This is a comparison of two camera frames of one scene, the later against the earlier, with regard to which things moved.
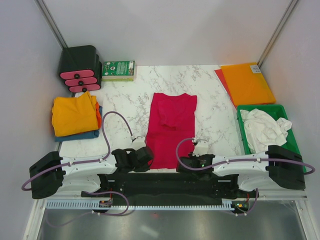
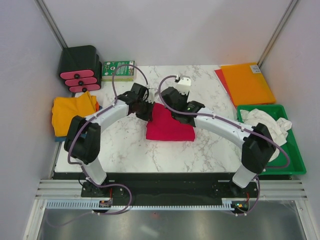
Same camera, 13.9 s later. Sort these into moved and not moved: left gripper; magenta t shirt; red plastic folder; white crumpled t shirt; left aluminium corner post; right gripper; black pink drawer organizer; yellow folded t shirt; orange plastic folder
Moved: right gripper; magenta t shirt; left gripper
Not moved: left aluminium corner post; yellow folded t shirt; red plastic folder; black pink drawer organizer; orange plastic folder; white crumpled t shirt
